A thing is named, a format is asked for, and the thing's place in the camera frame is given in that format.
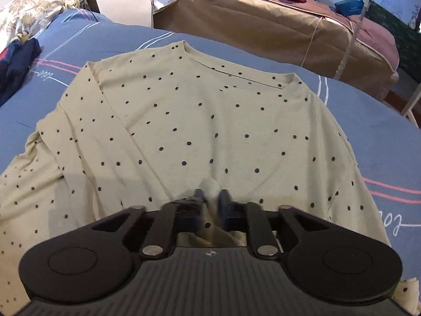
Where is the cream polka dot shirt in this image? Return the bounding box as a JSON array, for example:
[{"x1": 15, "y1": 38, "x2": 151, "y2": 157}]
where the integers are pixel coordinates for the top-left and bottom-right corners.
[{"x1": 1, "y1": 41, "x2": 420, "y2": 315}]

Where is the blue striped bed sheet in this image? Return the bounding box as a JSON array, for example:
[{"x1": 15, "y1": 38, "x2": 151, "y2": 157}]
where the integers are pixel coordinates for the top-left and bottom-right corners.
[{"x1": 1, "y1": 9, "x2": 420, "y2": 278}]

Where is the white metal pole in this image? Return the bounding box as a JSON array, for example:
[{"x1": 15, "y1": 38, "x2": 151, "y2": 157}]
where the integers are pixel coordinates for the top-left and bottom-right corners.
[{"x1": 333, "y1": 0, "x2": 370, "y2": 81}]

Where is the brown covered massage bed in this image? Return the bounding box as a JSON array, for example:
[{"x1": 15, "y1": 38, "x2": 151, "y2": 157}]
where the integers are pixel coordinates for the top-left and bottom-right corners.
[{"x1": 154, "y1": 0, "x2": 399, "y2": 101}]

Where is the pink bed cover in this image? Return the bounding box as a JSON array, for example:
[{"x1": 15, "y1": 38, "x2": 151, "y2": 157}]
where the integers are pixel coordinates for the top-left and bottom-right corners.
[{"x1": 256, "y1": 0, "x2": 400, "y2": 71}]

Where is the navy red folded garment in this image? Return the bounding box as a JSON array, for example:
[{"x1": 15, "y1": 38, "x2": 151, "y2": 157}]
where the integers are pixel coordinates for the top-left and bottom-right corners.
[{"x1": 0, "y1": 38, "x2": 41, "y2": 106}]

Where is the blue box on bed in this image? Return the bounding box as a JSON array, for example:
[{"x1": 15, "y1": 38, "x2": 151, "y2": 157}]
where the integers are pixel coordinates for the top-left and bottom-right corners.
[{"x1": 335, "y1": 0, "x2": 364, "y2": 17}]

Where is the floral patterned pillow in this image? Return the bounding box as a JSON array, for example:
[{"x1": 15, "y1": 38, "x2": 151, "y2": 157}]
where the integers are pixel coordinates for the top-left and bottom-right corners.
[{"x1": 1, "y1": 0, "x2": 80, "y2": 50}]

